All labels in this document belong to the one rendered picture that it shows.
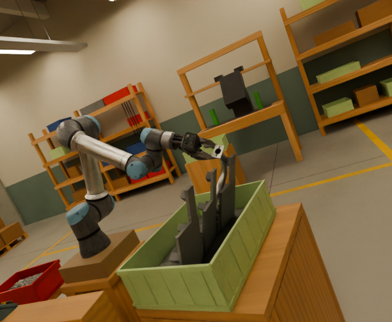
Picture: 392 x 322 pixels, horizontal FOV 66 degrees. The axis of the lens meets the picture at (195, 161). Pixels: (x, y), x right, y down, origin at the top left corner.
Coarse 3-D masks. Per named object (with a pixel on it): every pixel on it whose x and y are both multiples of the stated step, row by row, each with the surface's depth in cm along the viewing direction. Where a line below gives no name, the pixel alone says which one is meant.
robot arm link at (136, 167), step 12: (72, 120) 137; (60, 132) 131; (72, 132) 130; (72, 144) 129; (84, 144) 128; (96, 144) 128; (108, 144) 130; (96, 156) 128; (108, 156) 126; (120, 156) 125; (132, 156) 126; (144, 156) 129; (120, 168) 127; (132, 168) 121; (144, 168) 123
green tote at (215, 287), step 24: (240, 192) 145; (264, 192) 135; (240, 216) 111; (264, 216) 129; (168, 240) 136; (240, 240) 107; (144, 264) 121; (192, 264) 92; (216, 264) 90; (240, 264) 103; (144, 288) 106; (168, 288) 100; (192, 288) 95; (216, 288) 91; (240, 288) 99
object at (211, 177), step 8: (216, 168) 118; (208, 176) 116; (216, 176) 119; (216, 200) 124; (208, 208) 114; (208, 216) 115; (208, 224) 116; (208, 232) 117; (208, 240) 119; (208, 248) 120
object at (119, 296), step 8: (120, 280) 138; (112, 288) 132; (120, 288) 136; (112, 296) 134; (120, 296) 135; (128, 296) 139; (112, 304) 136; (120, 304) 134; (128, 304) 138; (120, 312) 136; (128, 312) 136; (136, 312) 141; (120, 320) 138; (128, 320) 136; (136, 320) 139
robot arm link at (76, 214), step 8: (72, 208) 149; (80, 208) 143; (88, 208) 145; (96, 208) 150; (72, 216) 141; (80, 216) 142; (88, 216) 144; (96, 216) 148; (72, 224) 142; (80, 224) 142; (88, 224) 143; (96, 224) 147; (80, 232) 142; (88, 232) 143
